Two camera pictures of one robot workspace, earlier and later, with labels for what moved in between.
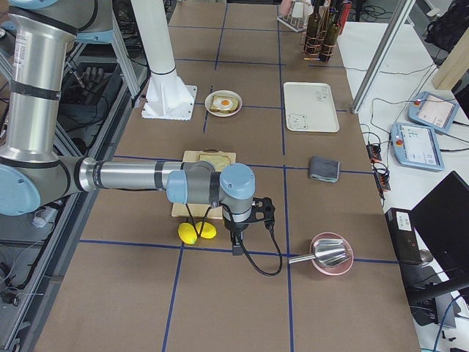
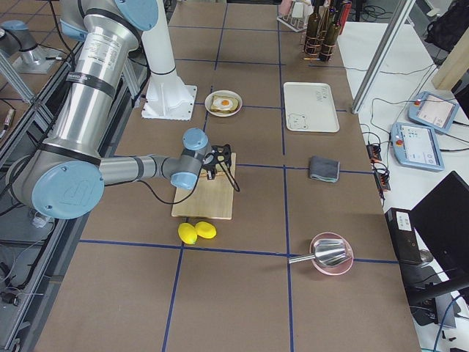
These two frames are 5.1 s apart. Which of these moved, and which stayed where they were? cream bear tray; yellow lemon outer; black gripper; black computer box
Moved: black gripper
Stayed: black computer box; cream bear tray; yellow lemon outer
